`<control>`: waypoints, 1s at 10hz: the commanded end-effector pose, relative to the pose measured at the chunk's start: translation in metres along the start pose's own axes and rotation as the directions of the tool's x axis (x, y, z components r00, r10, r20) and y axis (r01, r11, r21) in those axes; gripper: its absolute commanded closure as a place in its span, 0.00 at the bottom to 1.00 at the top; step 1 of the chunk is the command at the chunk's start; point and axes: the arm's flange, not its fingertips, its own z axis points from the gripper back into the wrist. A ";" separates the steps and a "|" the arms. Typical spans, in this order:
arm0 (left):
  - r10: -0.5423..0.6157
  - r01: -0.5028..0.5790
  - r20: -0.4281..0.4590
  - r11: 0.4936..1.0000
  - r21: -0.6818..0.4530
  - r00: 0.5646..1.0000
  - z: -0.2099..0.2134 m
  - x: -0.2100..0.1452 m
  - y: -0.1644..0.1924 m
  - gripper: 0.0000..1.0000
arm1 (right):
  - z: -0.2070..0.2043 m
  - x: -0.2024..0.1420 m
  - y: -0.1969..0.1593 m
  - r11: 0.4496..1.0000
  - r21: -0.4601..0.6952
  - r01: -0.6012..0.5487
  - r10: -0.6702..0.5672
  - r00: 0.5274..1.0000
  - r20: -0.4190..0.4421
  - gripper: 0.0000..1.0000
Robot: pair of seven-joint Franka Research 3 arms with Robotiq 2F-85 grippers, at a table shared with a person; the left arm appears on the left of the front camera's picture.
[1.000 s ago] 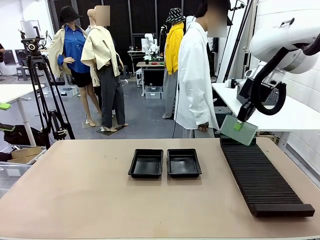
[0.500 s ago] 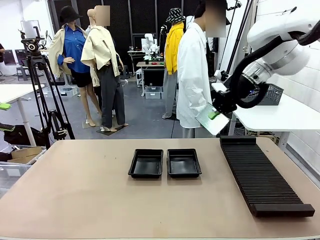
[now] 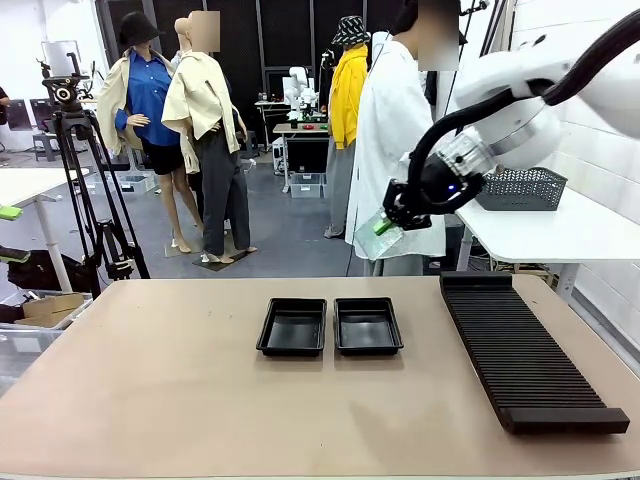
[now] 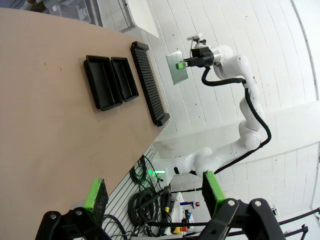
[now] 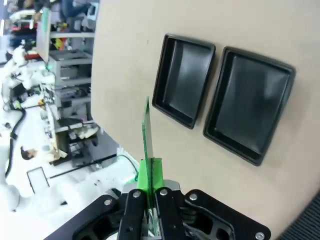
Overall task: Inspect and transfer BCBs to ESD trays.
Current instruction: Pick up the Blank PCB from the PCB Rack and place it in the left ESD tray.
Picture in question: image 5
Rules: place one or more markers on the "beige board with green edge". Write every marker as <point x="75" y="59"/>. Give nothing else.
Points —
<point x="43" y="32"/>

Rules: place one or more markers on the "grey metal shelf unit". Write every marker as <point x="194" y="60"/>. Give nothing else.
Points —
<point x="70" y="67"/>

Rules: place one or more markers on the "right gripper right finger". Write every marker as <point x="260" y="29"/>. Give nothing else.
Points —
<point x="172" y="215"/>

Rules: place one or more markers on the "green circuit board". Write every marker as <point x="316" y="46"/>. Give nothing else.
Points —
<point x="148" y="130"/>

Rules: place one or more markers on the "black slotted board rack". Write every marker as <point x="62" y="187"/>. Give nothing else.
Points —
<point x="307" y="220"/>

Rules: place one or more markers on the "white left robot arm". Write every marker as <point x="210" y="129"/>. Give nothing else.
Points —
<point x="7" y="197"/>

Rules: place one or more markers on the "black ESD tray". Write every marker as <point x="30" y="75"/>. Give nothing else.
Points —
<point x="185" y="80"/>
<point x="250" y="105"/>

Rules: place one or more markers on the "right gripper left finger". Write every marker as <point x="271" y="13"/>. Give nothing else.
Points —
<point x="132" y="215"/>

